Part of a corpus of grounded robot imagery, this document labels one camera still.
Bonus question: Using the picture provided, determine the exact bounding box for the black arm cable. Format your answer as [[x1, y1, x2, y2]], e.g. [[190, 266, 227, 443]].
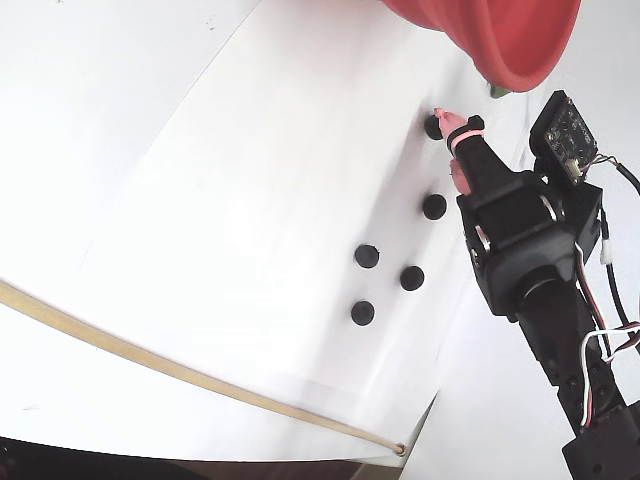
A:
[[594, 154, 640, 326]]

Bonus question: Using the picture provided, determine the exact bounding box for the white paper sheet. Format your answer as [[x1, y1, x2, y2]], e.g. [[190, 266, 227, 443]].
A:
[[69, 0, 534, 399]]

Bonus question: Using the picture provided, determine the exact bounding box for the red collapsible silicone cup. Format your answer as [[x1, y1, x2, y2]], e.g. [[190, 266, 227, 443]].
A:
[[383, 0, 584, 94]]

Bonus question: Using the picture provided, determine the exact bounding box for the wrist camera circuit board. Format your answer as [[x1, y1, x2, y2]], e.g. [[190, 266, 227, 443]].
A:
[[528, 90, 600, 187]]

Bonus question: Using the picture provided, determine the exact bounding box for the long wooden stick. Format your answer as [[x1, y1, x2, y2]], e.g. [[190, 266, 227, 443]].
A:
[[0, 279, 405, 455]]

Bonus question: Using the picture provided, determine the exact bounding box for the dark blueberry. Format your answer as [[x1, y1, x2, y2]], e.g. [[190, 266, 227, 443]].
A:
[[349, 299, 376, 327], [422, 114, 448, 141], [353, 243, 381, 270], [421, 193, 448, 221], [398, 264, 426, 292]]

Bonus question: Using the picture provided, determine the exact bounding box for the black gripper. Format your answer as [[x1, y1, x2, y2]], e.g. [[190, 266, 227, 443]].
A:
[[432, 107, 605, 322]]

